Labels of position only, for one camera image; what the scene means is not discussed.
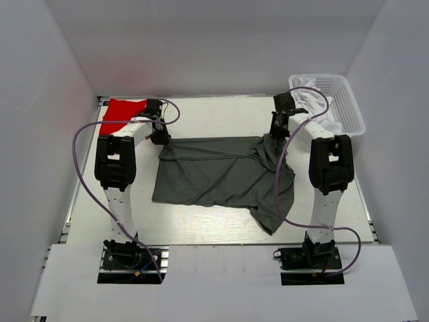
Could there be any white plastic basket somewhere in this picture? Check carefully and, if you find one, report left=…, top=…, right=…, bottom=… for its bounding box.
left=288, top=74, right=366, bottom=137

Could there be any folded red t shirt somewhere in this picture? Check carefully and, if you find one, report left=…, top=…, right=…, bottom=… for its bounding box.
left=99, top=99, right=151, bottom=141

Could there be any crumpled white t shirt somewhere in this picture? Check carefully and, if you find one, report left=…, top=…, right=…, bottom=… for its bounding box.
left=291, top=77, right=343, bottom=133

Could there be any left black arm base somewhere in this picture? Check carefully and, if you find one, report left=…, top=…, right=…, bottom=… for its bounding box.
left=97, top=240, right=169, bottom=285

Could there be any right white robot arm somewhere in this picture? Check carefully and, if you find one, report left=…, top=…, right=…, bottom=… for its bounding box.
left=269, top=93, right=355, bottom=270

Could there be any dark grey t shirt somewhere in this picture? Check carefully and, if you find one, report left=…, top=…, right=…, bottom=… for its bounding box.
left=151, top=134, right=285, bottom=235

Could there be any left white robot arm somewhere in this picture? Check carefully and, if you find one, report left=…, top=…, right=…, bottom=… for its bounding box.
left=95, top=99, right=170, bottom=269

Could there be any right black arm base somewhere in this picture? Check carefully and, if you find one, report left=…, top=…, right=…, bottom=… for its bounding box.
left=273, top=241, right=345, bottom=286

